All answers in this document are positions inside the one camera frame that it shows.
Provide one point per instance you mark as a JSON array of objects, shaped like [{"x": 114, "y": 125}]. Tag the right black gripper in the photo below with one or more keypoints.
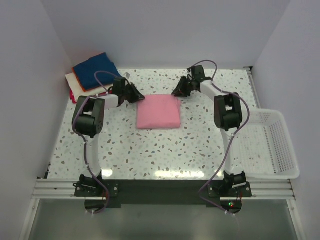
[{"x": 180, "y": 90}]

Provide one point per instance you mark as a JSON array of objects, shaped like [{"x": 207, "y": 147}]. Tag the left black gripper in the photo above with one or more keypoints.
[{"x": 137, "y": 96}]

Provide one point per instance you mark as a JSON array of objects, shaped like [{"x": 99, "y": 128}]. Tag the pink t shirt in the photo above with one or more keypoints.
[{"x": 158, "y": 111}]

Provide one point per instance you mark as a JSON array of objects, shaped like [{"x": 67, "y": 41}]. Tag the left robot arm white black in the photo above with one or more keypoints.
[{"x": 88, "y": 122}]

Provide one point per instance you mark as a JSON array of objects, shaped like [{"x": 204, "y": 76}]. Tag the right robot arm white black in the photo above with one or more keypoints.
[{"x": 230, "y": 113}]

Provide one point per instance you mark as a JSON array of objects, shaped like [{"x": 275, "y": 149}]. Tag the orange folded t shirt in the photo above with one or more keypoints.
[{"x": 78, "y": 81}]

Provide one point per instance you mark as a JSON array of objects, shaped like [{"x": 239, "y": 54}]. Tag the blue folded t shirt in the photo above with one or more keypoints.
[{"x": 99, "y": 66}]

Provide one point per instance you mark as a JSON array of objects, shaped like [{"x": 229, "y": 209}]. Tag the white folded t shirt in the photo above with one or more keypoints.
[{"x": 77, "y": 90}]

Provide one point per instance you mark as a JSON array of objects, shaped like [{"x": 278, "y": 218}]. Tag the red folded t shirt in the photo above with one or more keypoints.
[{"x": 72, "y": 97}]

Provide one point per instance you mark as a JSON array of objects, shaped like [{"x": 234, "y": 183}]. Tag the white plastic laundry basket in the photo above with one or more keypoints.
[{"x": 264, "y": 149}]

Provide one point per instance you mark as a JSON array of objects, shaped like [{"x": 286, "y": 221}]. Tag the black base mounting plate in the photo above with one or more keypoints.
[{"x": 116, "y": 193}]

